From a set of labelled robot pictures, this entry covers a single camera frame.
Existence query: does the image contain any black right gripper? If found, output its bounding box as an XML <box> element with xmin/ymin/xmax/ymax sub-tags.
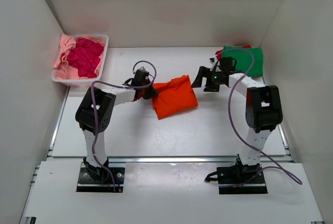
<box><xmin>190</xmin><ymin>67</ymin><xmax>223</xmax><ymax>93</ymax></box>

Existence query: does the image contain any orange t-shirt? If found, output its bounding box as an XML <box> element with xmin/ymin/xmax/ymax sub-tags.
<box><xmin>151</xmin><ymin>75</ymin><xmax>198</xmax><ymax>120</ymax></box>

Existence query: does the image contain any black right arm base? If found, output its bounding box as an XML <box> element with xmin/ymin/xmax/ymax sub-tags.
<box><xmin>204</xmin><ymin>156</ymin><xmax>268</xmax><ymax>195</ymax></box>

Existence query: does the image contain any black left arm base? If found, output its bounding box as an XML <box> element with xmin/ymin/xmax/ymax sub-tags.
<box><xmin>76</xmin><ymin>157</ymin><xmax>125</xmax><ymax>193</ymax></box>

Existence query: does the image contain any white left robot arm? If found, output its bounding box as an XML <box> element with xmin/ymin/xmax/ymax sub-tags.
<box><xmin>75</xmin><ymin>68</ymin><xmax>158</xmax><ymax>181</ymax></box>

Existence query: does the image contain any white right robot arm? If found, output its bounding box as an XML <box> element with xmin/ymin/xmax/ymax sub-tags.
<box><xmin>191</xmin><ymin>57</ymin><xmax>283</xmax><ymax>183</ymax></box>

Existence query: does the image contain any folded red t-shirt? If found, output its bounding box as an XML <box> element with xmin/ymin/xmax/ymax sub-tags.
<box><xmin>215</xmin><ymin>45</ymin><xmax>252</xmax><ymax>58</ymax></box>

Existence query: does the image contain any folded green t-shirt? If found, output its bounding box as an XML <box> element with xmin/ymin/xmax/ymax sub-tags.
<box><xmin>223</xmin><ymin>46</ymin><xmax>264</xmax><ymax>77</ymax></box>

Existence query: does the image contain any white plastic basket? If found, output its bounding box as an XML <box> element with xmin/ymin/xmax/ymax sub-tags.
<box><xmin>51</xmin><ymin>33</ymin><xmax>109</xmax><ymax>87</ymax></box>

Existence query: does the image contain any magenta t-shirt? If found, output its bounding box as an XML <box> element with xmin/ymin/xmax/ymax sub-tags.
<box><xmin>67</xmin><ymin>37</ymin><xmax>105</xmax><ymax>78</ymax></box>

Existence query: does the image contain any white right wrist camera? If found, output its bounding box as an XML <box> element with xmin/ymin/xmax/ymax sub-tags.
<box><xmin>209</xmin><ymin>55</ymin><xmax>222</xmax><ymax>64</ymax></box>

